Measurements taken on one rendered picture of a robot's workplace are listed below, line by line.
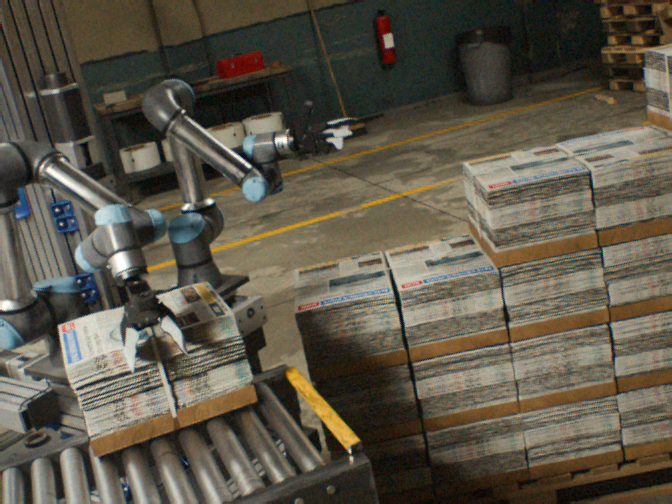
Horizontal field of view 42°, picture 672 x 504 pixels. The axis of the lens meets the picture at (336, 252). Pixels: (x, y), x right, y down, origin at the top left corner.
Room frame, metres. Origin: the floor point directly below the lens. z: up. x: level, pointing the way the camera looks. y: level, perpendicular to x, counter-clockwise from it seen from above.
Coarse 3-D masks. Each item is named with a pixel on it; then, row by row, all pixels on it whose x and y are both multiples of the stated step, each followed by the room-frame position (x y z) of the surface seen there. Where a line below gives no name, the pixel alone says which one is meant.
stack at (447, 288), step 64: (448, 256) 2.45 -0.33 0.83; (576, 256) 2.25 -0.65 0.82; (640, 256) 2.26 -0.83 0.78; (320, 320) 2.26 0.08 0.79; (384, 320) 2.26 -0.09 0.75; (448, 320) 2.26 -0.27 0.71; (512, 320) 2.26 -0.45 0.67; (640, 320) 2.25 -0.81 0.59; (320, 384) 2.26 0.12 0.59; (384, 384) 2.26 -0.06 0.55; (448, 384) 2.25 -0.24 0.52; (512, 384) 2.26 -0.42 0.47; (576, 384) 2.25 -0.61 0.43; (384, 448) 2.27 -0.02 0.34; (448, 448) 2.27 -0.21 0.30; (512, 448) 2.26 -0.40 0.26; (576, 448) 2.25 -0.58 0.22
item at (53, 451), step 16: (272, 368) 1.98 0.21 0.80; (272, 384) 1.93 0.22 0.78; (288, 384) 1.94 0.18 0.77; (288, 400) 1.94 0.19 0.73; (240, 432) 1.90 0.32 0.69; (48, 448) 1.80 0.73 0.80; (64, 448) 1.79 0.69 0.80; (80, 448) 1.79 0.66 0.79; (144, 448) 1.83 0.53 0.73; (176, 448) 1.85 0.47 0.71; (0, 464) 1.77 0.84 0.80; (16, 464) 1.76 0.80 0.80; (0, 480) 1.74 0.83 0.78; (0, 496) 1.74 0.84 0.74; (32, 496) 1.75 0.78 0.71; (64, 496) 1.77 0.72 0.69
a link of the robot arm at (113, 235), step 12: (120, 204) 1.86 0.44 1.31; (96, 216) 1.84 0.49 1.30; (108, 216) 1.82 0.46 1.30; (120, 216) 1.83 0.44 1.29; (96, 228) 1.87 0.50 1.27; (108, 228) 1.81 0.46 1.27; (120, 228) 1.81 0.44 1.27; (132, 228) 1.83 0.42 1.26; (96, 240) 1.83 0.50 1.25; (108, 240) 1.80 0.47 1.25; (120, 240) 1.80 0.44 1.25; (132, 240) 1.81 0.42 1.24; (108, 252) 1.80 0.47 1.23; (120, 252) 1.81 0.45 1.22
